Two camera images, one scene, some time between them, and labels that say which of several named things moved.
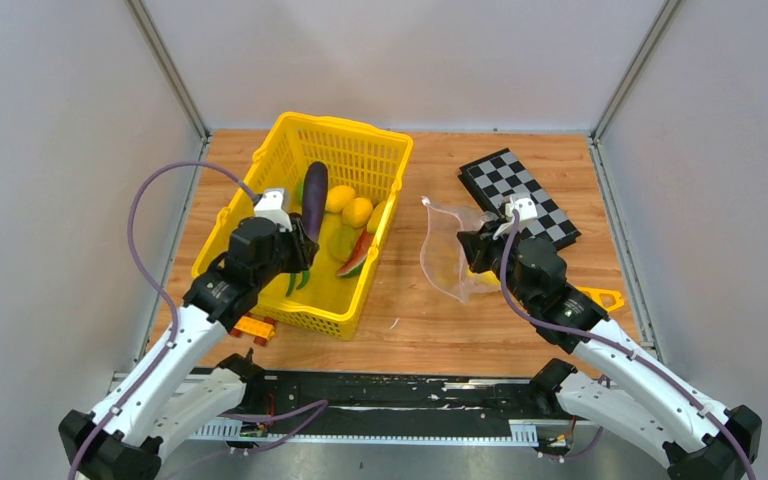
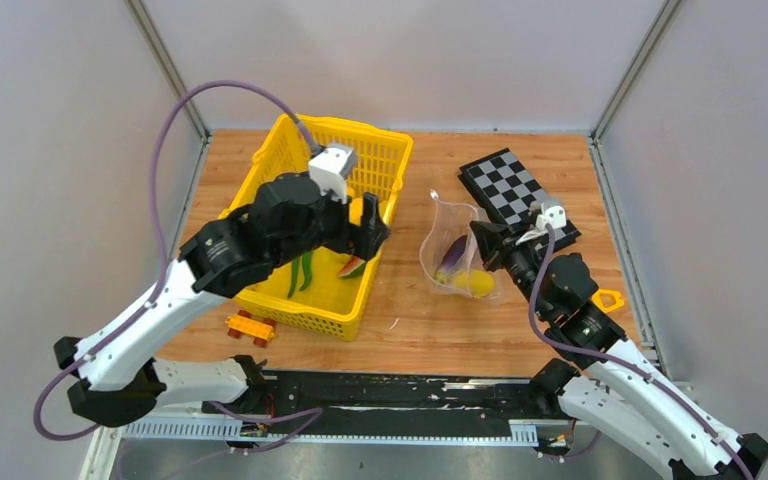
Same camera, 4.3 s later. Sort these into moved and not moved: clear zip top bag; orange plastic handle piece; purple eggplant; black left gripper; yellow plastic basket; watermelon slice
Moved: purple eggplant; black left gripper
Not moved: orange plastic handle piece; yellow plastic basket; watermelon slice; clear zip top bag
